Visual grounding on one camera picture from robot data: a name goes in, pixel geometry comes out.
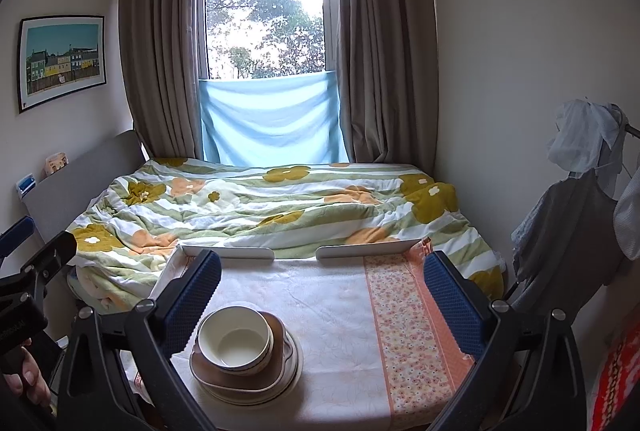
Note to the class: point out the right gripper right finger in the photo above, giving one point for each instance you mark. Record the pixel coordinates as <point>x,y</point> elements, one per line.
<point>526,374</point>

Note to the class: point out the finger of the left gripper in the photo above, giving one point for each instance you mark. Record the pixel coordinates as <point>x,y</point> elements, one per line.
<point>30,283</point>
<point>11,239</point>

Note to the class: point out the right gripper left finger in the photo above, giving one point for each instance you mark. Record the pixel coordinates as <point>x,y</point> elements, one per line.
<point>94,392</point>

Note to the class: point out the cream duck pattern bowl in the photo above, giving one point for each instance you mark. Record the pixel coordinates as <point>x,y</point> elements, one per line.
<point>234,339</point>

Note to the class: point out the duck pattern oval dish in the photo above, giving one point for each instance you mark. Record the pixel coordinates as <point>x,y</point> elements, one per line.
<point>255,383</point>

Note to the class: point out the pink square bowl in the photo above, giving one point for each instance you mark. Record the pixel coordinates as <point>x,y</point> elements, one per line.
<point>242,351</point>

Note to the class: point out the large white plate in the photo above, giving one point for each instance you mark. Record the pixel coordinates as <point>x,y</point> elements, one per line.
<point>260,398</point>

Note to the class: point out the small white bowl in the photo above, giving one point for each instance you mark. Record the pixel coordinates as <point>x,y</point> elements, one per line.
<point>274,339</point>

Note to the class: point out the operator's left hand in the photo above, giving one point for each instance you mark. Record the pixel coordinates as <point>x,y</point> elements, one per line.
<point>29,381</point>

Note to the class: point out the grey bed headboard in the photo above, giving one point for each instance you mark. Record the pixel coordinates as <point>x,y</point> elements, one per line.
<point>58,199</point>

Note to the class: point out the floral green yellow duvet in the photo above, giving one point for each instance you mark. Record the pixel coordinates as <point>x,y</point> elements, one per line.
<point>127,234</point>

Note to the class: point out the hanging grey clothes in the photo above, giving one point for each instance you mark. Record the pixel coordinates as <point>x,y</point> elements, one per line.
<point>566,249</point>

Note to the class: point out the white floral tablecloth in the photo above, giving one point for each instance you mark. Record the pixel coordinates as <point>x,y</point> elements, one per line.
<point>376,352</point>

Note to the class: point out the white tray table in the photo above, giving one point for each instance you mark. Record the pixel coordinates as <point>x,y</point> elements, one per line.
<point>185,253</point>

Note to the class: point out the framed houses picture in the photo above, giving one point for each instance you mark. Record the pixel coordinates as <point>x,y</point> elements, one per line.
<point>58,56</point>

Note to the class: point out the left brown curtain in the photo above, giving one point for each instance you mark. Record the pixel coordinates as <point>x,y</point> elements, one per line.
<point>157,44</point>

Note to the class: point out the brown curtain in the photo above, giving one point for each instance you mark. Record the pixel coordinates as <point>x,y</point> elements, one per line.
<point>387,74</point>
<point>157,44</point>

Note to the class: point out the light blue window cloth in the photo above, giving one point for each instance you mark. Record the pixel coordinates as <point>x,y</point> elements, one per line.
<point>273,121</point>

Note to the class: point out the right brown curtain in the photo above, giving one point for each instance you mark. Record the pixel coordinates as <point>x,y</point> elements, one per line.
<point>387,74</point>

